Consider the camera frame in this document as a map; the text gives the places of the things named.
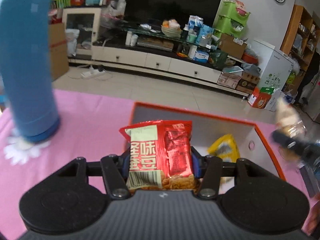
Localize beige snack packet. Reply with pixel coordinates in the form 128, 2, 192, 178
276, 98, 306, 138

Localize red bean snack bag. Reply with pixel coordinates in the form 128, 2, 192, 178
119, 120, 199, 192

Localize yellow snack bag in box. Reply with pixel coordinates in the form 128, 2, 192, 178
207, 134, 240, 163

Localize orange storage box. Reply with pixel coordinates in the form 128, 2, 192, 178
130, 102, 286, 180

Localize pink floral tablecloth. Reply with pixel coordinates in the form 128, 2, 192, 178
1, 90, 307, 239

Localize white mini fridge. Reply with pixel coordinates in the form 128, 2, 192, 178
249, 39, 295, 90

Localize white tv cabinet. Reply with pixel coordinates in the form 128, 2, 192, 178
91, 39, 251, 97

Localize white power strip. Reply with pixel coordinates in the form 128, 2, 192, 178
81, 68, 106, 79

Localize brown cardboard box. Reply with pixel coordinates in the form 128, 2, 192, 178
49, 23, 69, 81

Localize green stacked storage bins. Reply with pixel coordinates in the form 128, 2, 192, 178
213, 0, 251, 38

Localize blue thermos jug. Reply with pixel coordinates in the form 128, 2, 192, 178
1, 0, 60, 142

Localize white glass door cabinet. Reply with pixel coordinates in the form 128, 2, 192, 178
62, 7, 101, 60

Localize fruit bowl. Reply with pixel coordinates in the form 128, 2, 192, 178
161, 19, 182, 38

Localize black television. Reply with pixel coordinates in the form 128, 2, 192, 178
124, 0, 221, 27

